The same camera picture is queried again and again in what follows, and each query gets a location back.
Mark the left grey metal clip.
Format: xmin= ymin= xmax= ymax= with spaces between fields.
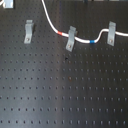
xmin=24 ymin=20 xmax=34 ymax=44

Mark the white cable with coloured marks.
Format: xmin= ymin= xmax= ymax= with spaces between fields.
xmin=41 ymin=0 xmax=128 ymax=45

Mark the middle grey metal clip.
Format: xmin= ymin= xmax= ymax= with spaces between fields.
xmin=66 ymin=26 xmax=77 ymax=51

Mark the grey bracket at top left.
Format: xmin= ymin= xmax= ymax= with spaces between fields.
xmin=0 ymin=0 xmax=14 ymax=9

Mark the grey metal clip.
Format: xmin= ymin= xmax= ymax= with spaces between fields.
xmin=24 ymin=20 xmax=34 ymax=44
xmin=107 ymin=21 xmax=116 ymax=46
xmin=66 ymin=26 xmax=77 ymax=51

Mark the right grey metal clip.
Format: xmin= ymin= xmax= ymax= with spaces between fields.
xmin=107 ymin=21 xmax=116 ymax=46

